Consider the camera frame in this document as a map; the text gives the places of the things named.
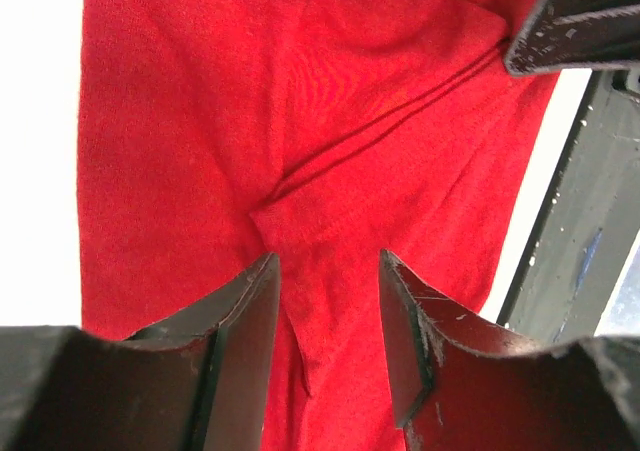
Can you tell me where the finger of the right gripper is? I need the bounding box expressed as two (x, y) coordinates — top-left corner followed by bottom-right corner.
(504, 0), (639, 76)

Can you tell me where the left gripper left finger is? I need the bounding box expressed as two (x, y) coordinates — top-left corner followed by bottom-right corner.
(1, 254), (280, 450)

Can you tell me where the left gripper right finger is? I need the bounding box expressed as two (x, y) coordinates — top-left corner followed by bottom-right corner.
(379, 250), (639, 450)

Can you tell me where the red t shirt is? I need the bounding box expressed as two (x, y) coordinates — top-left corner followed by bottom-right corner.
(77, 0), (556, 450)

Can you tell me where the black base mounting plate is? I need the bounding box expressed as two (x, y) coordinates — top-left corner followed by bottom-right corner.
(497, 68), (639, 343)

